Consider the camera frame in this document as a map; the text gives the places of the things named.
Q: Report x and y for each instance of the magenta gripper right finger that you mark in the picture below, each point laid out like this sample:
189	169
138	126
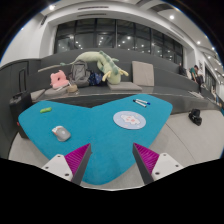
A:
154	166

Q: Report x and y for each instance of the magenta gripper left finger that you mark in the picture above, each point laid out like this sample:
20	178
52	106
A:
72	166

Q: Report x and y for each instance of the grey computer mouse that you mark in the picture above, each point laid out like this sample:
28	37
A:
61	133

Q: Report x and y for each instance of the round light blue mouse pad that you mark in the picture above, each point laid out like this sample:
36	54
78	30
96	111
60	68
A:
129	120

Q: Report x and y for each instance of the small green object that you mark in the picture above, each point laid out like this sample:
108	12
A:
44	110

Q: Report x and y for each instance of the black marker pen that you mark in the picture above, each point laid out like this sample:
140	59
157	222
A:
140	103

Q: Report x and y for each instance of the blue marker pen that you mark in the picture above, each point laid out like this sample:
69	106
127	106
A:
142	101

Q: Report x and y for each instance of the black bag on floor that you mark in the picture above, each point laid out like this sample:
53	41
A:
194	116

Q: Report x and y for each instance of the small beige basket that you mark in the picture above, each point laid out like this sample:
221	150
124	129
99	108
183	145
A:
72	88

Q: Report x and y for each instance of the pink plush toy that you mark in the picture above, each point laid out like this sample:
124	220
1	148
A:
58	79

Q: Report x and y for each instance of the dark blue bag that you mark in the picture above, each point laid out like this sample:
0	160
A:
95	79

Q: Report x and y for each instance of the grey backpack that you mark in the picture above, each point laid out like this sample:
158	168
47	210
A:
79	74

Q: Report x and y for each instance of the grey upright cushion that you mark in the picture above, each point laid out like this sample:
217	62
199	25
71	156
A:
143	73

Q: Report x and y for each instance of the person in green shirt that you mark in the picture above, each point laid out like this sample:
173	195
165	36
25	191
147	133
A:
194	73

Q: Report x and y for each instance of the green dragon plush toy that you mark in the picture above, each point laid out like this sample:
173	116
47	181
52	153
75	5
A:
107	65

